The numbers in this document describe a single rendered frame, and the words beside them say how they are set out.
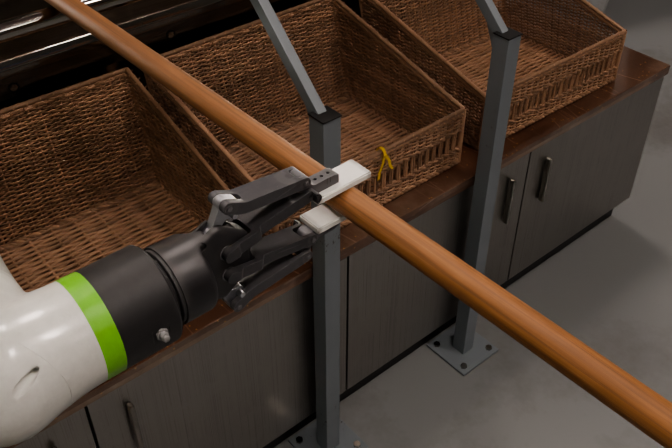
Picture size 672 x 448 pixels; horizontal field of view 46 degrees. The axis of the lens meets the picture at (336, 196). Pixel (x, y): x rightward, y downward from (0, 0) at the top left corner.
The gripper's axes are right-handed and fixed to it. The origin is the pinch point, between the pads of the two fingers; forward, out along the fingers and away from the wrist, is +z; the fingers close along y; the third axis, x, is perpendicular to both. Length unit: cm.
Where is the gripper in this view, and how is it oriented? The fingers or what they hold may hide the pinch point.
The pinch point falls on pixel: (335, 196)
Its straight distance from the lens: 80.0
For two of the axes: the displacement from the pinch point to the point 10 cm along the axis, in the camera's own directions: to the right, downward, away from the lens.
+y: 0.0, 7.9, 6.1
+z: 7.6, -4.0, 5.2
